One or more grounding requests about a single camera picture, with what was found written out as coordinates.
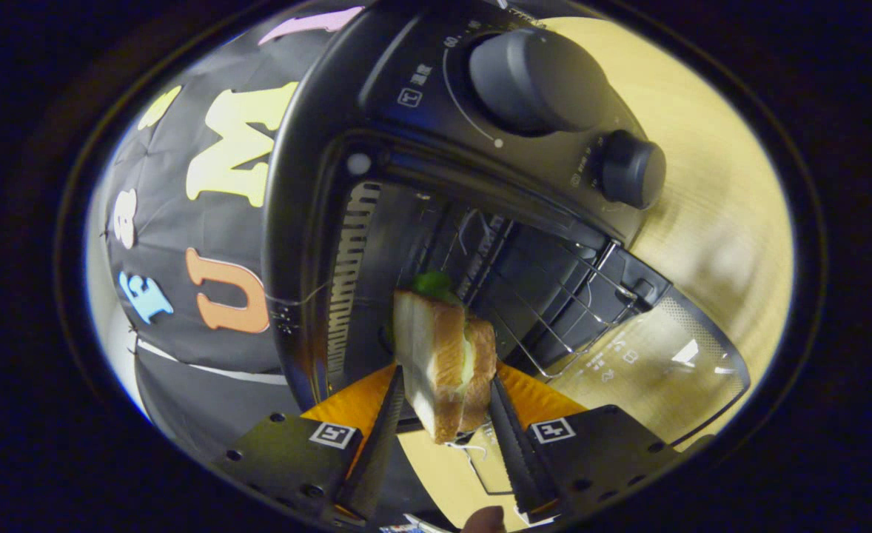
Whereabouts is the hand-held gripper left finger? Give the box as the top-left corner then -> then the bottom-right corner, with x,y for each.
210,364 -> 407,523

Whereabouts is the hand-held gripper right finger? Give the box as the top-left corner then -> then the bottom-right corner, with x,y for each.
486,361 -> 692,523

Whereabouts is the toasted sandwich with lettuce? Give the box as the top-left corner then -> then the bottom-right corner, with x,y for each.
392,270 -> 498,445

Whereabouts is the black toaster oven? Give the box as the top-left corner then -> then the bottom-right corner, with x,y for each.
262,0 -> 752,452

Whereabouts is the black backdrop cloth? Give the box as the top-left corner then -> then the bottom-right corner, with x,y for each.
101,6 -> 369,461

